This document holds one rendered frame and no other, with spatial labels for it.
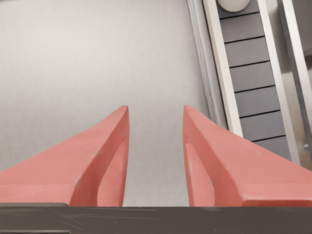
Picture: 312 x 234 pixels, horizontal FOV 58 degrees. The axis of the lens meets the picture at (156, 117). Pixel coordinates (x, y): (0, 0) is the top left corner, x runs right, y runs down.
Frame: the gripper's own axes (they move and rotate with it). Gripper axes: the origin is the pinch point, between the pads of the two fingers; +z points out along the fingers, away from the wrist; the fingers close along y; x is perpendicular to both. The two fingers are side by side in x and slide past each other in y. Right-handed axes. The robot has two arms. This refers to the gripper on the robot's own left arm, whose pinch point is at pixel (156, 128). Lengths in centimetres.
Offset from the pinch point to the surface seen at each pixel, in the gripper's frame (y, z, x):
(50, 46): 17.7, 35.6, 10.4
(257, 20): -15.6, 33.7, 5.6
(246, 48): -13.8, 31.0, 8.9
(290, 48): -16.7, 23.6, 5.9
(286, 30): -16.3, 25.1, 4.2
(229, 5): -10.7, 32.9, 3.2
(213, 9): -8.0, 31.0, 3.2
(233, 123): -10.6, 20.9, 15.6
